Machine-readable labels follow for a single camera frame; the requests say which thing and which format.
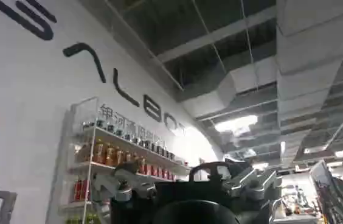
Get cluttered work desk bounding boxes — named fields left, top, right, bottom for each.
left=269, top=181, right=323, bottom=224

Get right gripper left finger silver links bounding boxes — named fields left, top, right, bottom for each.
left=91, top=160, right=158, bottom=211

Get large silver ventilation duct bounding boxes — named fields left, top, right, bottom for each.
left=181, top=0, right=343, bottom=171

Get white shelf with bottles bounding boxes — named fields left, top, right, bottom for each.
left=46, top=96, right=192, bottom=224

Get dark metal rack with goods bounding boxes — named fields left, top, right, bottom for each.
left=309, top=159, right=343, bottom=224

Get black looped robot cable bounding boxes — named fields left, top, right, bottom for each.
left=188, top=161, right=232, bottom=184

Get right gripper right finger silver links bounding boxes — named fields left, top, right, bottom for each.
left=222, top=158, right=283, bottom=211

